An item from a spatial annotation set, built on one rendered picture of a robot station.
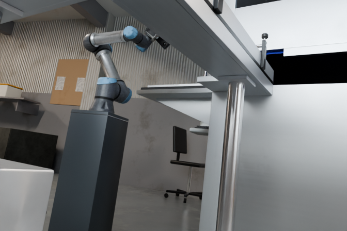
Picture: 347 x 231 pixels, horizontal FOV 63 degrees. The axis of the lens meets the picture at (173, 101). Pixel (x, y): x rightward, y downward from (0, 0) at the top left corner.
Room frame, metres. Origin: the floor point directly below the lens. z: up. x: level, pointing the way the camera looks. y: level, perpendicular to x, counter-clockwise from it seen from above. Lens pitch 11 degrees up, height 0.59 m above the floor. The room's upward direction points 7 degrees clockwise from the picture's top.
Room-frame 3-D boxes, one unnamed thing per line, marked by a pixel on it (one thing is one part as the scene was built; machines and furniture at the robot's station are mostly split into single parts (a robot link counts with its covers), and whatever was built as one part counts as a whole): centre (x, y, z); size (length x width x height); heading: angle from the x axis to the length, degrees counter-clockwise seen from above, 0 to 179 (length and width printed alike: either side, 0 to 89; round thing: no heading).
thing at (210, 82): (0.99, -0.17, 0.87); 0.14 x 0.13 x 0.02; 57
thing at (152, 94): (1.48, -0.21, 0.87); 0.70 x 0.48 x 0.02; 147
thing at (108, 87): (1.71, 0.42, 0.96); 0.13 x 0.12 x 0.14; 150
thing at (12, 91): (5.85, 3.50, 1.48); 0.48 x 0.39 x 0.27; 70
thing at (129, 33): (1.75, 0.48, 1.30); 0.49 x 0.11 x 0.12; 60
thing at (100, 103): (1.71, 0.42, 0.84); 0.15 x 0.15 x 0.10
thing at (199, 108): (1.27, -0.07, 0.79); 0.34 x 0.03 x 0.13; 57
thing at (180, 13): (0.71, -0.11, 0.92); 0.69 x 0.15 x 0.16; 147
